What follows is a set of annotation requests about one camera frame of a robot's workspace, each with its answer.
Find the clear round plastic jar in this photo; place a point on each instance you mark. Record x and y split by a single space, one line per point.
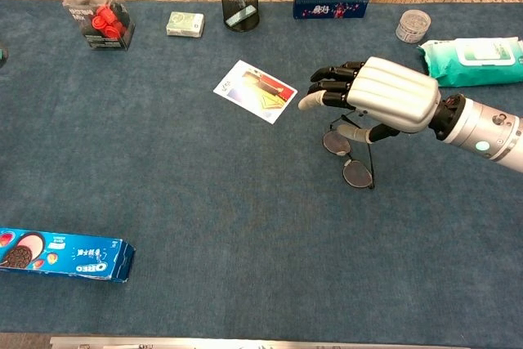
412 27

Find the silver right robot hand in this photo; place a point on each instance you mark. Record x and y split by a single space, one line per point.
392 95

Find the dark green object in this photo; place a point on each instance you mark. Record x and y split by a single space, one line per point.
2 55

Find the blue Oreo cookie box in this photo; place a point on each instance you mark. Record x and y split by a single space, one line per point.
69 255

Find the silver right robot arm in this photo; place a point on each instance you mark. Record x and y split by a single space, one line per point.
482 132

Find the dark blue long box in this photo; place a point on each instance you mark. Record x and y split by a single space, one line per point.
331 3

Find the white picture postcard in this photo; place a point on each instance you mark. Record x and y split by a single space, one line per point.
255 91

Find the clear box with red caps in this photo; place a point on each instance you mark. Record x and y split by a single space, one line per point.
102 18

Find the black eyeglasses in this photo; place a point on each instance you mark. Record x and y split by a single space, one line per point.
357 174

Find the green wet wipes pack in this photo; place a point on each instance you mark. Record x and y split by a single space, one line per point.
474 63

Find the small pale green box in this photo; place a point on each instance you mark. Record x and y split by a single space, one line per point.
184 25

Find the grey-green flat strip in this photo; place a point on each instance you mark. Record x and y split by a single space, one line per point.
241 15

